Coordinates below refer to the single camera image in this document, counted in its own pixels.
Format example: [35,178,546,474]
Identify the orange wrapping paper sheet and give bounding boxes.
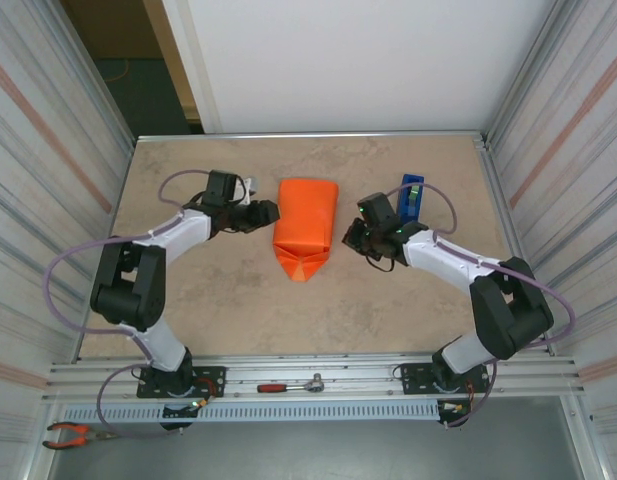
[272,178,339,284]

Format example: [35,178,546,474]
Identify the blue tape dispenser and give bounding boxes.
[396,173,425,229]

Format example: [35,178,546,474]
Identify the tan wooden door jamb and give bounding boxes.
[141,0,204,135]

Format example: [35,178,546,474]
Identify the black electronics module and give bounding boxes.
[436,399,473,430]
[159,399,210,432]

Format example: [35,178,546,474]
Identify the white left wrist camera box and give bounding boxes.
[232,175,263,206]

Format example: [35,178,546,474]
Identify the wide aluminium extrusion rail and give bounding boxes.
[41,352,587,405]

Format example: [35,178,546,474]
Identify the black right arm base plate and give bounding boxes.
[400,360,492,396]

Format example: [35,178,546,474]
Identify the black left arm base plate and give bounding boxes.
[136,365,227,400]

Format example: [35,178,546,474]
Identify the red handled ratchet wrench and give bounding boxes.
[256,372,327,395]

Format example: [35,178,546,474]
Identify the white slotted cable duct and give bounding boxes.
[61,399,442,424]

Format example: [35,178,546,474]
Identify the orange floor cable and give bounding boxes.
[103,57,128,85]

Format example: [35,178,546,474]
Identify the orange handled pliers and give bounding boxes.
[41,422,114,450]

